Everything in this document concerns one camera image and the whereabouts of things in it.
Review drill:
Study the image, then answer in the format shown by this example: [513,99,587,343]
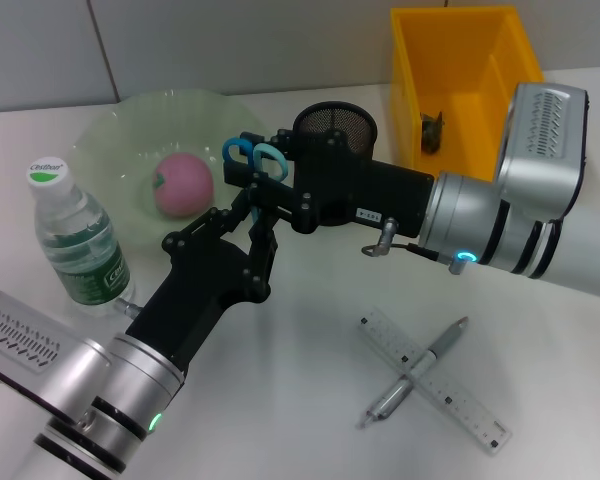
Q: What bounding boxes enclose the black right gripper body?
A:
[288,129,436,237]

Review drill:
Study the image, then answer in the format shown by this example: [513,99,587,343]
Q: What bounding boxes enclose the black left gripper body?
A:
[123,233,274,377]

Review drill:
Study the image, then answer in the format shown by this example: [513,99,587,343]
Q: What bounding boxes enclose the blue scissors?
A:
[222,138,290,224]

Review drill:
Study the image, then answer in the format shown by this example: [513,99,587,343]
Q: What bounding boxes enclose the pink toy peach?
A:
[152,152,215,219]

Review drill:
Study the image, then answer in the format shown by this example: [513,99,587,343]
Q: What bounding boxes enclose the green plastic wrapper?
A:
[419,110,447,155]

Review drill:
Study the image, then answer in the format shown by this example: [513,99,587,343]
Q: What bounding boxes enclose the clear green-label water bottle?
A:
[25,158,135,320]

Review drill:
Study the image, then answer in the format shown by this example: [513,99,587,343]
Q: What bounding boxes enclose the silver grey pen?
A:
[357,315,471,430]

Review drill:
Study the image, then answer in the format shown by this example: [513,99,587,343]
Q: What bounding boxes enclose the transparent plastic ruler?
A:
[355,310,513,456]

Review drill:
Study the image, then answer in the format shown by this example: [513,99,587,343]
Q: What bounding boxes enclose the black mesh pen holder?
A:
[292,101,380,160]

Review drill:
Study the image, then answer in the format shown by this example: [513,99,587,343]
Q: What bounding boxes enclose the green glass fruit bowl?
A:
[69,88,280,249]

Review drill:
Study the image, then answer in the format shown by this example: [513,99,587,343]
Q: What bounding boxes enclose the yellow plastic bin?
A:
[389,5,546,184]

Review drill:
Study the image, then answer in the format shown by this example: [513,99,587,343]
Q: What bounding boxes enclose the right gripper cable with plugs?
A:
[361,217,480,275]

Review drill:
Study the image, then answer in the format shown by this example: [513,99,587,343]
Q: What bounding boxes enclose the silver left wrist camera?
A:
[0,289,115,422]

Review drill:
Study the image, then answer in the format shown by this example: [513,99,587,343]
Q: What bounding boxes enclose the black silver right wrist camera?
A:
[494,82,592,222]

